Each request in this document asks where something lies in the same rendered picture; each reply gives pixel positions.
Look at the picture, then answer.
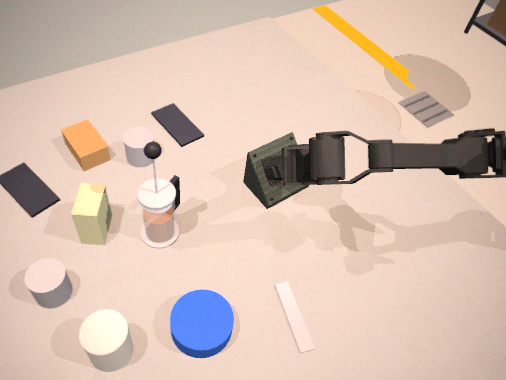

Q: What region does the pale pink flat bar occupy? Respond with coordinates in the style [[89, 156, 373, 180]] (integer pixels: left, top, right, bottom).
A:
[[275, 281, 315, 353]]

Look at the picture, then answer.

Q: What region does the blue cylinder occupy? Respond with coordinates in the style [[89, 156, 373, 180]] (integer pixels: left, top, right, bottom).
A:
[[169, 290, 234, 358]]

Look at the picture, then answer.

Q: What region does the grey cylinder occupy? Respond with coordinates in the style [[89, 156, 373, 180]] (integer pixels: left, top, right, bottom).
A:
[[123, 127, 154, 168], [25, 258, 73, 309], [80, 309, 133, 372]]

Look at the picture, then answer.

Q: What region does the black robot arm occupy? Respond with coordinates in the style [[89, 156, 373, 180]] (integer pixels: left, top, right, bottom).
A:
[[261, 128, 506, 186]]

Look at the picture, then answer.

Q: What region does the orange rectangular block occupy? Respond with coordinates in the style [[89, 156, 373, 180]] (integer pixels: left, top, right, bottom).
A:
[[62, 119, 111, 171]]

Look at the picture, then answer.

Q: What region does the glass coffee press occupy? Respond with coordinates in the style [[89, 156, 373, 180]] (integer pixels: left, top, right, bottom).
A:
[[137, 141, 180, 249]]

